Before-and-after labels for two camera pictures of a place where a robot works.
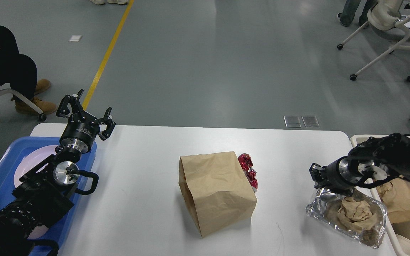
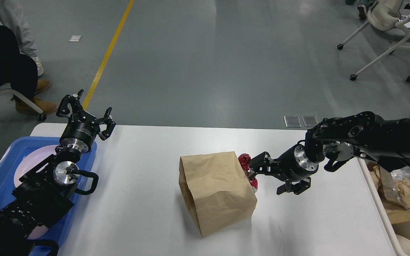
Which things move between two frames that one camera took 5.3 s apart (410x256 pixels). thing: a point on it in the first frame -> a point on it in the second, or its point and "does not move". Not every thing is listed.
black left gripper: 80,132 does not move
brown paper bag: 401,204 does not move
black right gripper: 339,179 -> 292,165
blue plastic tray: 1,183 does not move
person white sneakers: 101,2 -> 11,13
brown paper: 356,213 -> 407,191
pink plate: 32,159 does not move
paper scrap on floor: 75,38 does not move
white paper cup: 407,248 does not move
